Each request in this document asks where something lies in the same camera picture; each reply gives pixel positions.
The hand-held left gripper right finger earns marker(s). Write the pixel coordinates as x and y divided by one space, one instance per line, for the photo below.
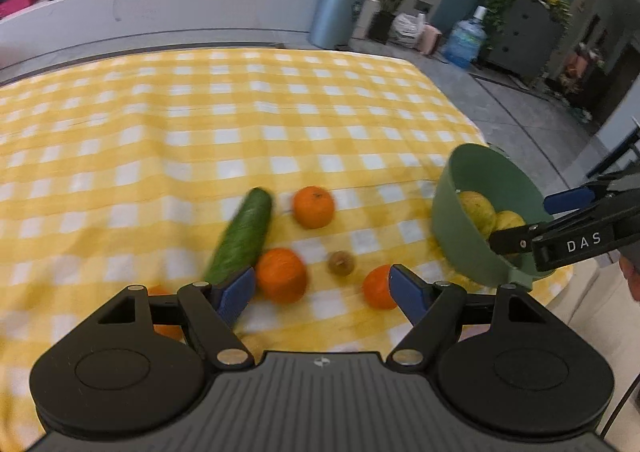
406 288

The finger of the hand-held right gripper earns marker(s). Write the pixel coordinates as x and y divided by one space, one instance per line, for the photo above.
512 239
567 199

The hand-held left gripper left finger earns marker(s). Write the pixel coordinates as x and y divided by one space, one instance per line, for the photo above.
239 289

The green plastic bowl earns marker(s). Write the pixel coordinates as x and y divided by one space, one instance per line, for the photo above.
457 242

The small brown round fruit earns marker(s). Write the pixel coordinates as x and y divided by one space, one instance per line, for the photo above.
341 263

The orange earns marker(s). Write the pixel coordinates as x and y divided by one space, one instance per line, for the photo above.
282 274
167 332
313 207
377 287

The green cucumber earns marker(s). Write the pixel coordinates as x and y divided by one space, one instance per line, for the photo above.
240 234

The grey cabinet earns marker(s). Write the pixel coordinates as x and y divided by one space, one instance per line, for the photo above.
520 37

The yellow checked tablecloth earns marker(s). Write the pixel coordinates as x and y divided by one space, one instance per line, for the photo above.
150 142

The blue water jug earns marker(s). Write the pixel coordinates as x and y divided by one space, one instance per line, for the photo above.
464 39

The small pink bin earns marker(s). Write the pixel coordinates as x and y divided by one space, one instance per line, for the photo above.
429 39

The white plastic bag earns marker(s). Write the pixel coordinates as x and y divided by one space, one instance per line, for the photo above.
407 29

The grey-blue trash can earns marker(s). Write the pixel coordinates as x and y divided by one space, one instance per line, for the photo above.
336 14

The white counter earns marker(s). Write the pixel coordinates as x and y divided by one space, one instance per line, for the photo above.
175 7

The pink box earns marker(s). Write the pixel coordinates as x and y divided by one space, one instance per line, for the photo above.
17 3

